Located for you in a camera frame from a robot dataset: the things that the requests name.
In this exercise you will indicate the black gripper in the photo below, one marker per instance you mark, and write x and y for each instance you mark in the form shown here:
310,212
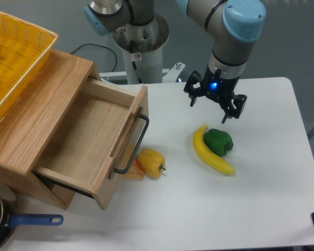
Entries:
220,90

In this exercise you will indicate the yellow banana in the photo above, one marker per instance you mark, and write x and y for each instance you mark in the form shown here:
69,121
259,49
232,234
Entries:
207,156

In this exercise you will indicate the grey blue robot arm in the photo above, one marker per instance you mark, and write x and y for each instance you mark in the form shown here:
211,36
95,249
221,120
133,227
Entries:
234,25

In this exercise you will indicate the green bell pepper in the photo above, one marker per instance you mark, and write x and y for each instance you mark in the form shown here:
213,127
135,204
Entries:
219,142

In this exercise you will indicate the yellow bell pepper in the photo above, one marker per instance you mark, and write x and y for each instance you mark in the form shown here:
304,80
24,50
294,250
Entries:
152,162

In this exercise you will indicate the orange bell pepper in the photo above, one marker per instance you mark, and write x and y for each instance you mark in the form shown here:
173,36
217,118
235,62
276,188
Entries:
135,171

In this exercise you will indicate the open wooden drawer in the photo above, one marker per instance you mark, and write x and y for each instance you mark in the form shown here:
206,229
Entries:
96,135

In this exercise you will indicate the yellow plastic basket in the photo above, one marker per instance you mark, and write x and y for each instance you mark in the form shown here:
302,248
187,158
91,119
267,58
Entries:
24,49

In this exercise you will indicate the wooden drawer cabinet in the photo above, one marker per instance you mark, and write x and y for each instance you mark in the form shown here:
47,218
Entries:
29,124

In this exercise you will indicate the white metal bracket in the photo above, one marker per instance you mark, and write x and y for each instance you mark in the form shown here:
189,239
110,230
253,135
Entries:
173,75

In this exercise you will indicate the black metal drawer handle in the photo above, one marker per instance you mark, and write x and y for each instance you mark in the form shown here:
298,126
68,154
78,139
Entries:
137,145

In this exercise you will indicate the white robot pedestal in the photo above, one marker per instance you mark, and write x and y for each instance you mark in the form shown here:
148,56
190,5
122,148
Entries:
142,50

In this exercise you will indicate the blue handled black pan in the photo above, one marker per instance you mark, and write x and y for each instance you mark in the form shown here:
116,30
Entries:
9,220

